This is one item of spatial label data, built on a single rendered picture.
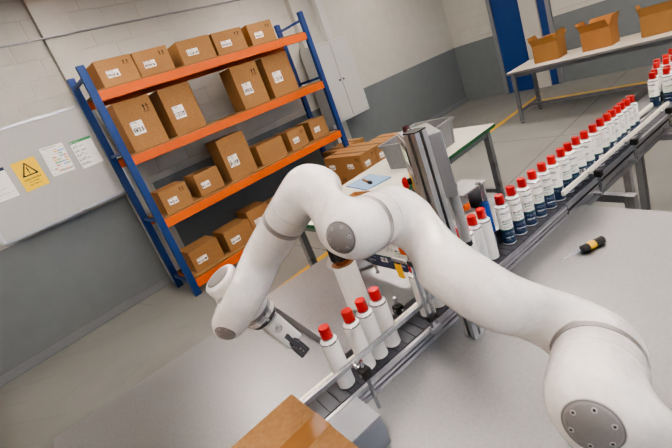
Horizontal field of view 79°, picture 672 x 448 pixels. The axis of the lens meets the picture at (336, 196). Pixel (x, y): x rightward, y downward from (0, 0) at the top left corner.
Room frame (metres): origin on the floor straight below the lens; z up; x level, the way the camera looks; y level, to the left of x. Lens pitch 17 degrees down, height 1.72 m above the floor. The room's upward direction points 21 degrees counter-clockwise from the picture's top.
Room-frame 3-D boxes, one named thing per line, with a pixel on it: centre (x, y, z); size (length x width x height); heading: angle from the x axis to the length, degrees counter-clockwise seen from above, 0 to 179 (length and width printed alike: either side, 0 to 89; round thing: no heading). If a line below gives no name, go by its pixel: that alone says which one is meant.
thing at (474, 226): (1.32, -0.42, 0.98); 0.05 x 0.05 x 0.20
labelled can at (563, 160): (1.63, -0.96, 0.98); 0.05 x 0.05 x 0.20
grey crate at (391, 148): (3.30, -0.80, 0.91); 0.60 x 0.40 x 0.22; 131
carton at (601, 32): (5.29, -3.91, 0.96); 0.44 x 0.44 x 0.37; 34
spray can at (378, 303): (1.09, -0.01, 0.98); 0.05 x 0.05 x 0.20
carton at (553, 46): (5.80, -3.54, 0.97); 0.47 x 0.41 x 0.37; 123
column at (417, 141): (1.06, -0.25, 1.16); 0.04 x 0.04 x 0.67; 30
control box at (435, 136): (1.14, -0.28, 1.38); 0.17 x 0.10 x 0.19; 175
